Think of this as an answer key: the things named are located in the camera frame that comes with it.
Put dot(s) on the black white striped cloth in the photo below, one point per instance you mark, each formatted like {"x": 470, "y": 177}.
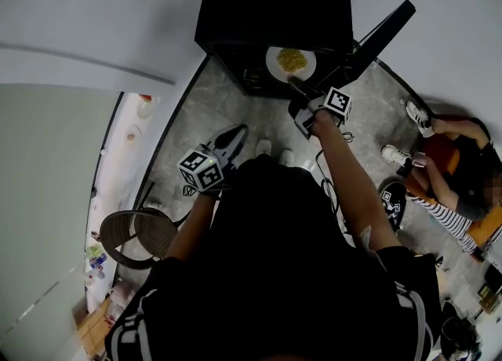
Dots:
{"x": 451, "y": 218}

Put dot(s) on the person's black striped clothing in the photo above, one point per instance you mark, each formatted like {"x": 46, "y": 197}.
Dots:
{"x": 274, "y": 273}

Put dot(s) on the dark wicker chair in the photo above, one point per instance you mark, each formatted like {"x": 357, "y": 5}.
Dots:
{"x": 153, "y": 230}

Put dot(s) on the clear plastic bottle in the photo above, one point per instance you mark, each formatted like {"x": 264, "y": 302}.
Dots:
{"x": 94, "y": 277}

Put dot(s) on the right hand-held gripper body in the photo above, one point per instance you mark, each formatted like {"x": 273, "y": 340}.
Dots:
{"x": 304, "y": 124}

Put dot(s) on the person's white shoe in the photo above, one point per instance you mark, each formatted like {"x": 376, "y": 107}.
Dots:
{"x": 419, "y": 118}
{"x": 396, "y": 154}
{"x": 286, "y": 157}
{"x": 263, "y": 147}

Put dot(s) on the white round plate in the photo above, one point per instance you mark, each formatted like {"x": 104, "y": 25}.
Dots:
{"x": 274, "y": 72}

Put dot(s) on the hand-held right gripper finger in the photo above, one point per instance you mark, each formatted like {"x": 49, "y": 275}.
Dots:
{"x": 300, "y": 103}
{"x": 304, "y": 86}

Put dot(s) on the brown cardboard box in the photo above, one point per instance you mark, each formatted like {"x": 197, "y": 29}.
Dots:
{"x": 94, "y": 328}

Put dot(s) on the person's right forearm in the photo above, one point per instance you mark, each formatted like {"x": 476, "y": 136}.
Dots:
{"x": 353, "y": 179}

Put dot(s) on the black equipment pile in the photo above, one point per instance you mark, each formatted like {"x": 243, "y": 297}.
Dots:
{"x": 457, "y": 332}

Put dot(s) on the green snack packet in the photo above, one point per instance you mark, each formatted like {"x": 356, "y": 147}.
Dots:
{"x": 94, "y": 251}

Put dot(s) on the yellow noodles pile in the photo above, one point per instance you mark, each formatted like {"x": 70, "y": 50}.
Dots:
{"x": 292, "y": 59}

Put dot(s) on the white cup with red top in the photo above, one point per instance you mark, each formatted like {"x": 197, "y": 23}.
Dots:
{"x": 145, "y": 110}

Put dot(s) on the pink plastic bag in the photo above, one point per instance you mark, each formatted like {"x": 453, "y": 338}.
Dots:
{"x": 121, "y": 292}

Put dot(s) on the person's left forearm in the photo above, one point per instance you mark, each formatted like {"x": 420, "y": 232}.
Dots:
{"x": 192, "y": 220}

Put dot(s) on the person's left white shoe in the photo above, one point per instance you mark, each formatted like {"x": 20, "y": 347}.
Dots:
{"x": 263, "y": 147}

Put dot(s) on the seated person in striped trousers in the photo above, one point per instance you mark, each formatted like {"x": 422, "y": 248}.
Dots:
{"x": 484, "y": 228}

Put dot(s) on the white tape roll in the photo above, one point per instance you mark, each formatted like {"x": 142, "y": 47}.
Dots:
{"x": 132, "y": 136}

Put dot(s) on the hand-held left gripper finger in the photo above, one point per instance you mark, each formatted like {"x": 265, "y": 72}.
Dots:
{"x": 240, "y": 144}
{"x": 230, "y": 132}

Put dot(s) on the long white ledge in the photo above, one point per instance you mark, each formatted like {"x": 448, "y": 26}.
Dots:
{"x": 117, "y": 171}

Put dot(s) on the person's right white shoe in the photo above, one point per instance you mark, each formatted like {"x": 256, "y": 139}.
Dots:
{"x": 286, "y": 157}

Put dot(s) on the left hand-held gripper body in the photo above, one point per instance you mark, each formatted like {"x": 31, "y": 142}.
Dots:
{"x": 208, "y": 173}

